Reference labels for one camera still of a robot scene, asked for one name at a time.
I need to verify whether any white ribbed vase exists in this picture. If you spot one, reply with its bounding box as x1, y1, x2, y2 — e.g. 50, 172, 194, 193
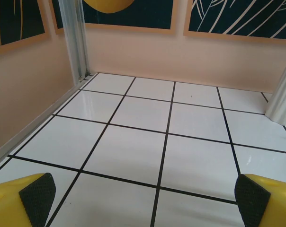
265, 51, 286, 124

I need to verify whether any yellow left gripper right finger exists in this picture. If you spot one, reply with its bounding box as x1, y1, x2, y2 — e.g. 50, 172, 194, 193
234, 174, 286, 227

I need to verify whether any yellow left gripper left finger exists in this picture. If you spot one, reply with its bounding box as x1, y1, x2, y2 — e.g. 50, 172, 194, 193
0, 172, 56, 227

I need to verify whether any aluminium frame post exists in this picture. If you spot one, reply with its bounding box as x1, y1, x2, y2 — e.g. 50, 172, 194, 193
58, 0, 98, 83

